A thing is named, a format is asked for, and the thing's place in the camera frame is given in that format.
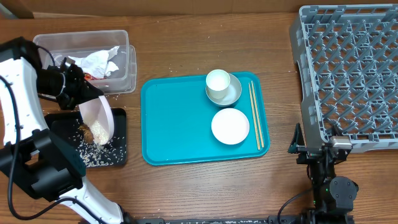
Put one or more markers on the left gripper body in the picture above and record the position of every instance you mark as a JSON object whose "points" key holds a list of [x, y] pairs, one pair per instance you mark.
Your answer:
{"points": [[74, 88]]}

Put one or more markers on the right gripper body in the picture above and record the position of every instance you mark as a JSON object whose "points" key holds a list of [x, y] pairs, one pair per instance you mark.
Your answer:
{"points": [[308, 158]]}

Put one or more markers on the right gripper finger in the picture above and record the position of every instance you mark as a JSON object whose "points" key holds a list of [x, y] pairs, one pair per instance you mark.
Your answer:
{"points": [[298, 144], [335, 130]]}

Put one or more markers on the red sauce packet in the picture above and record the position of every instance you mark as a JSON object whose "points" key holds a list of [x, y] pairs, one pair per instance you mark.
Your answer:
{"points": [[90, 77]]}

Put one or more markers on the large white plate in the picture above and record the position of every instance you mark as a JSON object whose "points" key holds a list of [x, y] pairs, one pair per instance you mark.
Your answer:
{"points": [[97, 115]]}

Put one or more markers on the white napkin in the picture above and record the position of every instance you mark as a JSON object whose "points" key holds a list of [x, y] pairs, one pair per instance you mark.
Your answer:
{"points": [[98, 64]]}

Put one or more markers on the brown food scrap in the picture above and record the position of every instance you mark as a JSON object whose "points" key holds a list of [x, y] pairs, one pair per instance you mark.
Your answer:
{"points": [[87, 134]]}

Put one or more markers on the pile of rice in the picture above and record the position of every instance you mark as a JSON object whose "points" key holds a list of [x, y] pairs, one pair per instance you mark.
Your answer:
{"points": [[94, 147]]}

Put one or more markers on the small white bowl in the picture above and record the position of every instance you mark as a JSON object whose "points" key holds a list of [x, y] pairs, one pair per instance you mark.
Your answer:
{"points": [[230, 126]]}

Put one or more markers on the white cup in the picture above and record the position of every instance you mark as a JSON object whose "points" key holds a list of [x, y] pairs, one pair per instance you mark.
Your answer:
{"points": [[217, 83]]}

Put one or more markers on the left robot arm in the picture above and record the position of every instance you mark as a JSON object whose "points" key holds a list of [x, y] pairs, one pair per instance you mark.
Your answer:
{"points": [[34, 158]]}

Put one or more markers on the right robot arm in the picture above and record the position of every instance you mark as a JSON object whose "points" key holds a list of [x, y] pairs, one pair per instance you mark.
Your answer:
{"points": [[333, 196]]}

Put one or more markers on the grey dishwasher rack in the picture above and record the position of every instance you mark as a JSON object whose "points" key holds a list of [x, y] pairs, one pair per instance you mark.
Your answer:
{"points": [[347, 60]]}

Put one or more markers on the clear plastic bin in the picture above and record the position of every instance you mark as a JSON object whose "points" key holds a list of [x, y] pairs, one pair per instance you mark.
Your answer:
{"points": [[81, 44]]}

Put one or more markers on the wooden chopstick right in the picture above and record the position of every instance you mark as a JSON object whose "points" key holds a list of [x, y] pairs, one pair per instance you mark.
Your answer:
{"points": [[257, 115]]}

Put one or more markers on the wooden chopstick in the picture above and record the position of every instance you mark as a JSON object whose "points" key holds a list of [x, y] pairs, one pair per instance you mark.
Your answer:
{"points": [[254, 117], [257, 115]]}

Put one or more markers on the wooden chopstick left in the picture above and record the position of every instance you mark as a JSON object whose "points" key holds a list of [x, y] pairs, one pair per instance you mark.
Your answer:
{"points": [[254, 117]]}

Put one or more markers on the black rectangular tray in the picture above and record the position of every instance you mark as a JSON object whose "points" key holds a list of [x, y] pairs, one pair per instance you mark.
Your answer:
{"points": [[62, 123]]}

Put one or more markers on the grey saucer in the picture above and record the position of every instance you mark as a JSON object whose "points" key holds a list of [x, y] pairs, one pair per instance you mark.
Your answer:
{"points": [[233, 93]]}

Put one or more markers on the teal serving tray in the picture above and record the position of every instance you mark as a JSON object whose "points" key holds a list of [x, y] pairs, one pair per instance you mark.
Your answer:
{"points": [[176, 119]]}

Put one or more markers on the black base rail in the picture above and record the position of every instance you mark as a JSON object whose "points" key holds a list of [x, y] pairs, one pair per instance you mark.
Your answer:
{"points": [[284, 219]]}

